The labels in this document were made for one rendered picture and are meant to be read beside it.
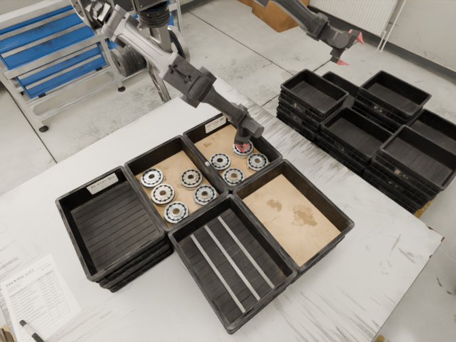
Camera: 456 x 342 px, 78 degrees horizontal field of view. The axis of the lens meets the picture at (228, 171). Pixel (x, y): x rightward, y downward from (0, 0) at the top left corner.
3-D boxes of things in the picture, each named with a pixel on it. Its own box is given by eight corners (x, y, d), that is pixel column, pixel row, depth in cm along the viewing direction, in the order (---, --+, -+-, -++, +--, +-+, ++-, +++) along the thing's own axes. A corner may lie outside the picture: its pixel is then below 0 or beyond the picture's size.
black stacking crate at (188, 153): (130, 178, 133) (123, 164, 124) (184, 149, 143) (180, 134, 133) (172, 243, 115) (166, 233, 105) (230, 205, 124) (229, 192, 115)
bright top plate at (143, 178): (137, 174, 129) (137, 174, 128) (157, 165, 132) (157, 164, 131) (146, 191, 124) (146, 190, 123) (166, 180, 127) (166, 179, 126)
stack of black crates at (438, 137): (381, 157, 221) (403, 127, 193) (400, 138, 232) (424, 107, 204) (431, 189, 204) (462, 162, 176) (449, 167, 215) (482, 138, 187)
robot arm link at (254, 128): (238, 102, 113) (226, 119, 115) (258, 117, 108) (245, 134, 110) (250, 111, 124) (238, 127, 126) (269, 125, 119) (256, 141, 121)
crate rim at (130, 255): (56, 202, 115) (53, 199, 113) (123, 167, 125) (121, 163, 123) (91, 284, 97) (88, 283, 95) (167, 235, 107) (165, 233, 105)
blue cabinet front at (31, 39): (30, 98, 239) (-18, 35, 193) (106, 63, 266) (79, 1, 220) (31, 100, 238) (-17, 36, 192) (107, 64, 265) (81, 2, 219)
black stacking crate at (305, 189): (231, 205, 124) (231, 193, 115) (281, 172, 134) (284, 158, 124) (293, 280, 106) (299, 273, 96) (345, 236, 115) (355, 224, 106)
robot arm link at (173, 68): (186, 52, 68) (163, 87, 70) (217, 79, 79) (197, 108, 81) (112, 1, 91) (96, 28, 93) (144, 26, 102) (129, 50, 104)
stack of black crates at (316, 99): (271, 127, 240) (279, 85, 203) (294, 110, 251) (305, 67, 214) (309, 155, 223) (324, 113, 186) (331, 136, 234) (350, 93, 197)
